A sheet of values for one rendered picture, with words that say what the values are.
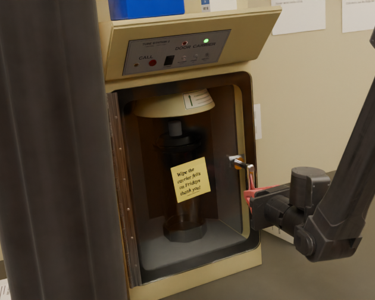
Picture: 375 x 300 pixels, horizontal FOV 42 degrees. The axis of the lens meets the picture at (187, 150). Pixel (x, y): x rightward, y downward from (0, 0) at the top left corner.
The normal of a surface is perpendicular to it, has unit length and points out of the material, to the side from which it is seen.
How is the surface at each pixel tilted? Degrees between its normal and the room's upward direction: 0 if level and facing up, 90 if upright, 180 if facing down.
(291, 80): 90
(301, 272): 0
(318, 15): 90
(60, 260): 93
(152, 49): 135
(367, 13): 90
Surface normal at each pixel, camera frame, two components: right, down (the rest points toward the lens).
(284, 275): -0.09, -0.96
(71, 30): 0.26, 0.29
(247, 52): 0.36, 0.83
